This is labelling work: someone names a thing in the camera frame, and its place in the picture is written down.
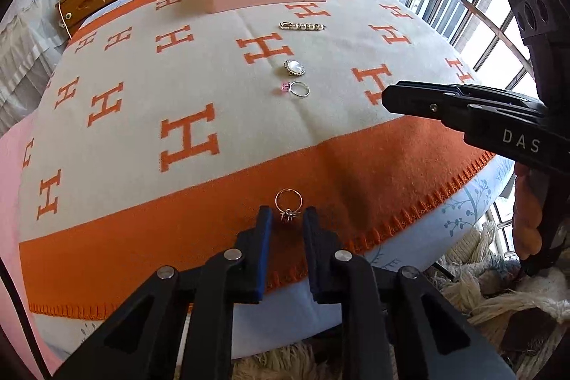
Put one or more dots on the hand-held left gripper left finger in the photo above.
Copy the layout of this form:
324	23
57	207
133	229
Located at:
265	237

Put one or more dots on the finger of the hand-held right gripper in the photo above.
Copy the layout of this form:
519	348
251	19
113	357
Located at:
418	104
490	97

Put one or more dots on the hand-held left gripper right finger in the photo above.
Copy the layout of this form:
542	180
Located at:
309	237

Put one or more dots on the person's right hand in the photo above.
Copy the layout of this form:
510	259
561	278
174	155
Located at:
527	219

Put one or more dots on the round pearl brooch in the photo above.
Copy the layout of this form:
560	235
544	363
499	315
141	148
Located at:
295	67

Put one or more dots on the pearl hair pin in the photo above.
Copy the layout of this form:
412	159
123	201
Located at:
303	26

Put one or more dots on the orange and beige patterned blanket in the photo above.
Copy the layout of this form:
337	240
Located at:
133	166

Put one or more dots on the cream shaggy rug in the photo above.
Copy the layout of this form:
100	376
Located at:
467	286

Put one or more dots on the white lace cover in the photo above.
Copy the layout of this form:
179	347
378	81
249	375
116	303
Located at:
26	50

